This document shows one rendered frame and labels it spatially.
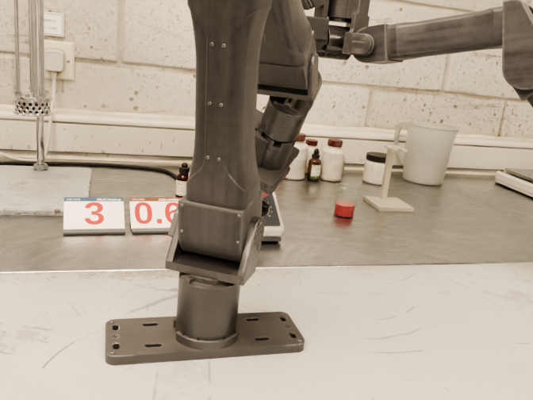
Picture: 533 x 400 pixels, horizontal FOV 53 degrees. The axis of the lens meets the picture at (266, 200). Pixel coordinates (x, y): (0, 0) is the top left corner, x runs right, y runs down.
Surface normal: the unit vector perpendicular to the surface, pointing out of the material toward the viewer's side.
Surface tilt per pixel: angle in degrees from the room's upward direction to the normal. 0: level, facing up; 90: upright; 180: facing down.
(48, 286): 0
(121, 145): 90
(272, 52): 143
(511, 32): 90
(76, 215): 40
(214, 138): 97
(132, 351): 0
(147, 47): 90
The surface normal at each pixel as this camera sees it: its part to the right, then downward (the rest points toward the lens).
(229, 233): -0.29, 0.36
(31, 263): 0.10, -0.96
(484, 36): -0.76, 0.19
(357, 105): 0.28, 0.29
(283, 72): -0.25, 0.91
